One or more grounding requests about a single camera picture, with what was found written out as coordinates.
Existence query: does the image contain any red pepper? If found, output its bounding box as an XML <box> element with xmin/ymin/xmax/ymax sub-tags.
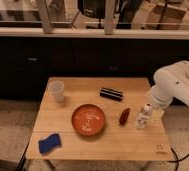
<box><xmin>119</xmin><ymin>108</ymin><xmax>130</xmax><ymax>125</ymax></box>

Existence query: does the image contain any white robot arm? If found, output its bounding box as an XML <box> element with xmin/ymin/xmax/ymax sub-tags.
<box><xmin>149</xmin><ymin>61</ymin><xmax>189</xmax><ymax>109</ymax></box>

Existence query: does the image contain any orange ceramic bowl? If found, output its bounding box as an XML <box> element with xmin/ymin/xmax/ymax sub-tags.
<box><xmin>71</xmin><ymin>104</ymin><xmax>106</xmax><ymax>136</ymax></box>

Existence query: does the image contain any wooden folding table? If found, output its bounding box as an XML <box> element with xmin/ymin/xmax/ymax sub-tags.
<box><xmin>26</xmin><ymin>77</ymin><xmax>172</xmax><ymax>161</ymax></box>

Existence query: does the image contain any clear plastic cup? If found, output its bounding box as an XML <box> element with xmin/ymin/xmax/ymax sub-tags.
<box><xmin>48</xmin><ymin>81</ymin><xmax>65</xmax><ymax>102</ymax></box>

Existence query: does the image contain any clear plastic bottle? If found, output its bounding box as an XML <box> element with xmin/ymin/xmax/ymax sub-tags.
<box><xmin>135</xmin><ymin>103</ymin><xmax>153</xmax><ymax>129</ymax></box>

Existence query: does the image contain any blue sponge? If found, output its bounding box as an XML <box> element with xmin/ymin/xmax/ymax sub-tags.
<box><xmin>38</xmin><ymin>133</ymin><xmax>61</xmax><ymax>154</ymax></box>

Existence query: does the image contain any dark low cabinet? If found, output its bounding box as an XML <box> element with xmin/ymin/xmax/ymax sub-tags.
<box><xmin>0</xmin><ymin>37</ymin><xmax>189</xmax><ymax>99</ymax></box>

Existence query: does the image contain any black cable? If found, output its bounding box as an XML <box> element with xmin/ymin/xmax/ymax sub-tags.
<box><xmin>168</xmin><ymin>136</ymin><xmax>189</xmax><ymax>171</ymax></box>

